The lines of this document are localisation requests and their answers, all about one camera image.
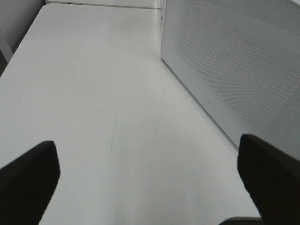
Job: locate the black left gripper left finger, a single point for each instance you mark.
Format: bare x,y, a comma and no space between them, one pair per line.
27,185

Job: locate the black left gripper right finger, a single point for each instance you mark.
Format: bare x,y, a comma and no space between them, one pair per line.
272,179

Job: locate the white microwave door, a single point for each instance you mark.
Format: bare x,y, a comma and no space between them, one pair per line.
241,60

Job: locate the grey table leg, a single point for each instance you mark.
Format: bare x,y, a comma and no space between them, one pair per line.
5,48

